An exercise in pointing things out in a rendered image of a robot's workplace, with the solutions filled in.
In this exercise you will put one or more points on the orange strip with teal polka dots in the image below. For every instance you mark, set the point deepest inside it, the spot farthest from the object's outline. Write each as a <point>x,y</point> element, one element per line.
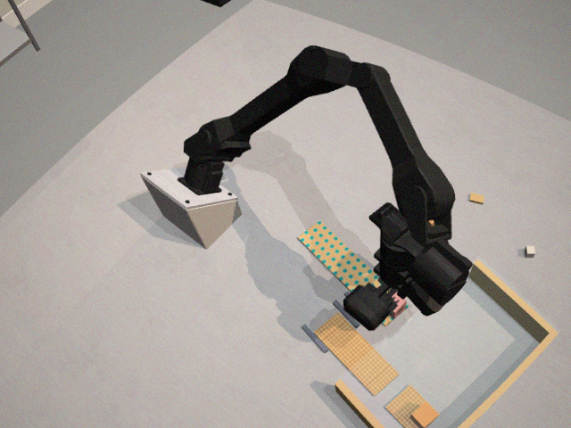
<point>347,267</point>

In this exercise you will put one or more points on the orange grid-patterned strip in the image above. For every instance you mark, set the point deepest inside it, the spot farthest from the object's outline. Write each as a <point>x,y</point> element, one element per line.
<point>343,340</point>

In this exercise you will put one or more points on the pink labelled cube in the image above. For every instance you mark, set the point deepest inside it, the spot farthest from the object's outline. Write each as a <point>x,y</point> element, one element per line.
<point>400,308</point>

